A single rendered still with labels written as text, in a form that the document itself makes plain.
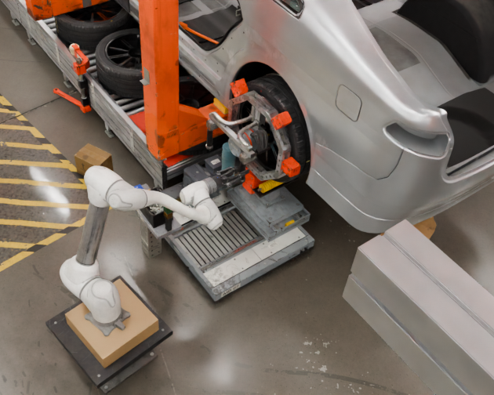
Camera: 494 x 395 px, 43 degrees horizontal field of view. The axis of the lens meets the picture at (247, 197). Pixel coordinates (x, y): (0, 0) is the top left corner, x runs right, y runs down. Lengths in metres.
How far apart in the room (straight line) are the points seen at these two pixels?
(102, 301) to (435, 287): 2.70
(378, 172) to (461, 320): 2.53
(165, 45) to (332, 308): 1.93
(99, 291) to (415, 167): 1.69
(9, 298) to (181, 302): 1.06
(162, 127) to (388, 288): 3.31
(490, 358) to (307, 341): 3.29
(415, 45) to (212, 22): 1.52
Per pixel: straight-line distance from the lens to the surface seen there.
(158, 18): 3.49
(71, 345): 3.59
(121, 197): 2.99
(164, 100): 3.82
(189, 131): 4.10
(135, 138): 4.58
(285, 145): 3.60
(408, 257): 0.74
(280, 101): 3.61
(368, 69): 3.07
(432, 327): 0.70
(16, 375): 3.91
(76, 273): 3.39
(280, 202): 4.31
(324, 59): 3.22
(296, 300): 4.10
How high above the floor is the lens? 3.37
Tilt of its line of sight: 47 degrees down
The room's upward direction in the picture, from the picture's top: 6 degrees clockwise
